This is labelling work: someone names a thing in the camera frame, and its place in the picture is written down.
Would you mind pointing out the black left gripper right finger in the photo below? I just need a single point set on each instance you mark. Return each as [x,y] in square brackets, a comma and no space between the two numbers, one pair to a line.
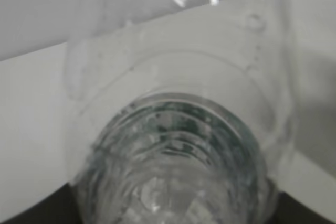
[291,211]

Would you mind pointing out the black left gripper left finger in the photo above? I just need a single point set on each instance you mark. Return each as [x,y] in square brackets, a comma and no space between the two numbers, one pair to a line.
[58,208]

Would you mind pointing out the clear plastic water bottle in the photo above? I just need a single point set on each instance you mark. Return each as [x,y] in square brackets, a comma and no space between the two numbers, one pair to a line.
[180,111]

